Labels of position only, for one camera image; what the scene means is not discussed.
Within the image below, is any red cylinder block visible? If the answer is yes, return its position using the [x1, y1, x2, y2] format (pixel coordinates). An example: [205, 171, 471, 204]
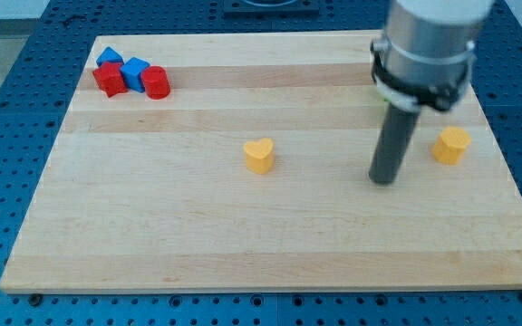
[140, 65, 170, 100]

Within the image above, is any yellow heart block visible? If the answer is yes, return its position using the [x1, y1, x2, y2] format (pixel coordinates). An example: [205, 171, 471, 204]
[243, 138, 275, 175]

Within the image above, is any blue triangular block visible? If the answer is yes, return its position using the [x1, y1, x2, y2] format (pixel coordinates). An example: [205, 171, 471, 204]
[96, 46, 123, 67]

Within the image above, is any dark grey pointer rod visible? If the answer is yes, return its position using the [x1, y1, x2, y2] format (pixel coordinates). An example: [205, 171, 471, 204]
[368, 104, 421, 185]

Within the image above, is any yellow hexagon block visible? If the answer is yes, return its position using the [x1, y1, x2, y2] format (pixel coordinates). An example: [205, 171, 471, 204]
[431, 126, 472, 166]

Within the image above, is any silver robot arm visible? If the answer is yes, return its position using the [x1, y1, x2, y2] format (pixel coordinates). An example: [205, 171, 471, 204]
[371, 0, 494, 113]

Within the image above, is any wooden board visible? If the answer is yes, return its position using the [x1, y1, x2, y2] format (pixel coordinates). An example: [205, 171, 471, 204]
[0, 31, 522, 294]

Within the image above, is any red star block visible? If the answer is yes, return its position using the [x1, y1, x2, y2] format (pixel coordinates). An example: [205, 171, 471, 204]
[92, 62, 128, 98]

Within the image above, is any blue cube block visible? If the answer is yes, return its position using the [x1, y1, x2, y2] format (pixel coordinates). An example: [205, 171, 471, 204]
[121, 57, 150, 93]

